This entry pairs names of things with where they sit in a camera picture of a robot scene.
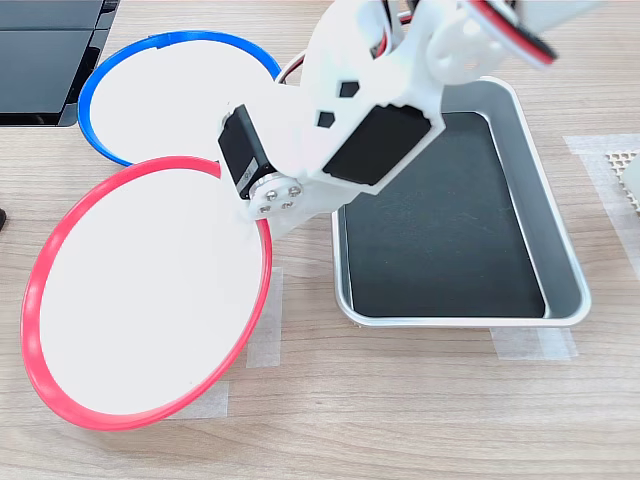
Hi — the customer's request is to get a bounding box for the pale perforated base plate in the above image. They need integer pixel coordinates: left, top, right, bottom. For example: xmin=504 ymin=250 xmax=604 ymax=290
xmin=603 ymin=148 xmax=640 ymax=215

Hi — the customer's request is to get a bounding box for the red-rimmed white round plate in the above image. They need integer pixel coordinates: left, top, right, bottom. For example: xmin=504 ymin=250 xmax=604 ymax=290
xmin=20 ymin=156 xmax=274 ymax=432

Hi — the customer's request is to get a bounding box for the clear tape strip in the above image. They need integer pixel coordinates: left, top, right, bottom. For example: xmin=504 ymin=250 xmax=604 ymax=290
xmin=578 ymin=152 xmax=640 ymax=282
xmin=245 ymin=266 xmax=285 ymax=370
xmin=489 ymin=326 xmax=580 ymax=362
xmin=563 ymin=132 xmax=640 ymax=157
xmin=162 ymin=380 xmax=231 ymax=422

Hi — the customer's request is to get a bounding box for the steel tray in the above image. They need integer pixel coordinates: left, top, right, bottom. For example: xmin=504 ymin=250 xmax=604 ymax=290
xmin=331 ymin=76 xmax=593 ymax=329

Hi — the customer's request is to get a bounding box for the black tray mat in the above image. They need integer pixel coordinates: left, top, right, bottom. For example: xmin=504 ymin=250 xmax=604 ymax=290
xmin=344 ymin=111 xmax=546 ymax=319

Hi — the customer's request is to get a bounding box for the blue-rimmed white round plate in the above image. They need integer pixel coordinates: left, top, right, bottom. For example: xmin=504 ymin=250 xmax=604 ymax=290
xmin=78 ymin=31 xmax=284 ymax=168

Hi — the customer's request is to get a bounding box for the black glossy panel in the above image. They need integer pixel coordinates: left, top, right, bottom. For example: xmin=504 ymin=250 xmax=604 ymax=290
xmin=0 ymin=28 xmax=110 ymax=127
xmin=0 ymin=0 xmax=121 ymax=31

